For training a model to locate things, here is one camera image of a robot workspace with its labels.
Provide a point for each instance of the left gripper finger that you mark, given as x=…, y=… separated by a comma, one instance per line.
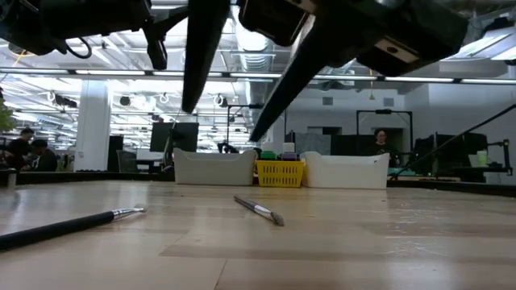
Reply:
x=290, y=80
x=203, y=52

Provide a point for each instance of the purple paint bottle white cap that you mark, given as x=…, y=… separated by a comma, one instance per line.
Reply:
x=290, y=155

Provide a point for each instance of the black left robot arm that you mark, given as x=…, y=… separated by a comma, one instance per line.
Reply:
x=60, y=20

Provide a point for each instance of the long ceiling light strip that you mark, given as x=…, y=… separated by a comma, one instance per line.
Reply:
x=423, y=79

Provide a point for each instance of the yellow slotted plastic basket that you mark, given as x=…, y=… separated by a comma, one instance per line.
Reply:
x=280, y=174

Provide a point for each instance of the white plastic bin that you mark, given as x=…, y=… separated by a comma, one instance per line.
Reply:
x=344, y=171

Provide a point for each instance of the person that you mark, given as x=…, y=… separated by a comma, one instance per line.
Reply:
x=18, y=147
x=44, y=159
x=381, y=141

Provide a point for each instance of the grey-white plastic bin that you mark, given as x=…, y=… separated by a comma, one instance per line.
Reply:
x=213, y=167

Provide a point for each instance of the thin black slanted rod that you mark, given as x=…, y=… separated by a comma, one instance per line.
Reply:
x=455, y=140

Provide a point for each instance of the white building column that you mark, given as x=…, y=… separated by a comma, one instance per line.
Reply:
x=92, y=121

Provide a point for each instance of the dark office chair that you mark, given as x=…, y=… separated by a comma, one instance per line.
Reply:
x=126, y=158

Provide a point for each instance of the black background monitor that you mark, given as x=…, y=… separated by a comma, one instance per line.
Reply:
x=449, y=147

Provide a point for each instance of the thin grey flat-tip paintbrush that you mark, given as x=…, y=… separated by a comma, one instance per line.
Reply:
x=258, y=209

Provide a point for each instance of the pale green cup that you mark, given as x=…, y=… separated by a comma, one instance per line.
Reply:
x=482, y=158

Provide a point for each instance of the green plant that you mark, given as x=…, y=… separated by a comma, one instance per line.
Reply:
x=5, y=117

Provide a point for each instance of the thick long black paintbrush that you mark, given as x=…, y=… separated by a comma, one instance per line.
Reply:
x=60, y=227

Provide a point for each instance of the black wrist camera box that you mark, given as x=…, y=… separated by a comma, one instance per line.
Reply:
x=274, y=20

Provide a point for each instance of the black stand frame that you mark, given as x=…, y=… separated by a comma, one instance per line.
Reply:
x=383, y=111

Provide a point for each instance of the small grey post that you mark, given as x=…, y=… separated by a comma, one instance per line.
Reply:
x=11, y=177

